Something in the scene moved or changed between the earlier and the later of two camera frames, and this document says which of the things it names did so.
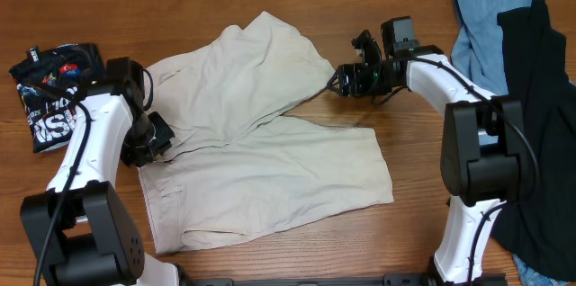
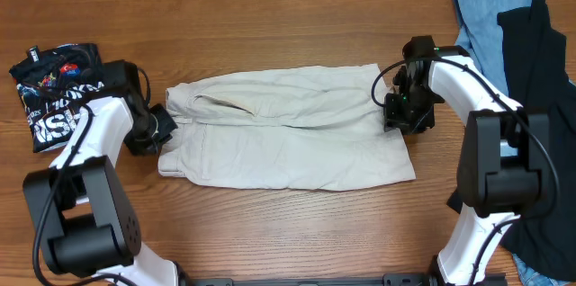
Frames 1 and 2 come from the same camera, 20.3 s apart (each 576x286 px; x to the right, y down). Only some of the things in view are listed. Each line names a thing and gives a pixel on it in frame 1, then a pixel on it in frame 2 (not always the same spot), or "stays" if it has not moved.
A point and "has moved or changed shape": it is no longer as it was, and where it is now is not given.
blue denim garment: [478, 46] stays
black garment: [539, 226] stays
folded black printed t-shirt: [51, 81] stays
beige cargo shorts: [239, 170] has moved or changed shape
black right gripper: [354, 74] -> [394, 121]
